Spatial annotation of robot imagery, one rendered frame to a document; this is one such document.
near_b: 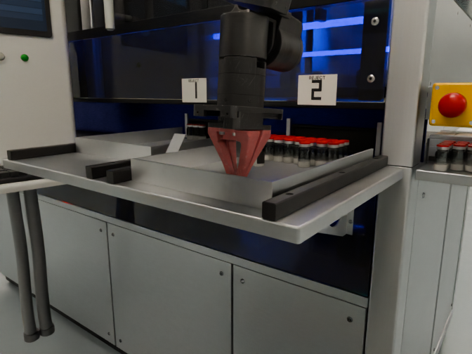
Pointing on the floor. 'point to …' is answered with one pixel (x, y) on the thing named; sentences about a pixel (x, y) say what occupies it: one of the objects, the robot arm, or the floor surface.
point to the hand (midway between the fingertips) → (236, 180)
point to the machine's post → (404, 152)
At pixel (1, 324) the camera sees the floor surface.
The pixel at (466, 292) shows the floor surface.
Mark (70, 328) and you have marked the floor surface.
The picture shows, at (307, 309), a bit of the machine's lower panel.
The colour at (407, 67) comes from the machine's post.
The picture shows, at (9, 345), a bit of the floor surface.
